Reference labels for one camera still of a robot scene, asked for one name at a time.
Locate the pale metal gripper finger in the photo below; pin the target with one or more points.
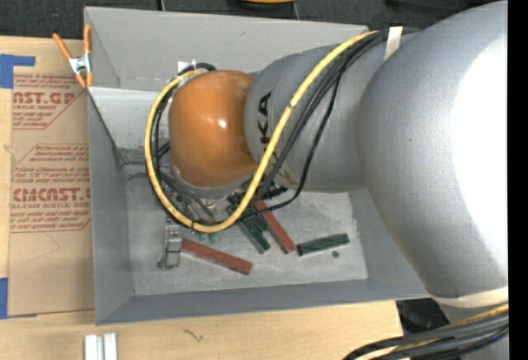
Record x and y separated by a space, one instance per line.
172 255
172 232

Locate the red-brown flat block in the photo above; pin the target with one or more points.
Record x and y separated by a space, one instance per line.
278 230
218 257

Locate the dark green flat block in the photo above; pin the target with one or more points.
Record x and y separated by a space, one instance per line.
256 242
322 244
260 223

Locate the brown cardboard board red print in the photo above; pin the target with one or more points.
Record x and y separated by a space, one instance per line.
45 259

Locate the grey metal bin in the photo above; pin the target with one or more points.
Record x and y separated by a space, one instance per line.
123 44

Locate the black cylinder on white bracket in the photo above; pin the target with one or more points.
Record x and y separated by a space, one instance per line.
273 189

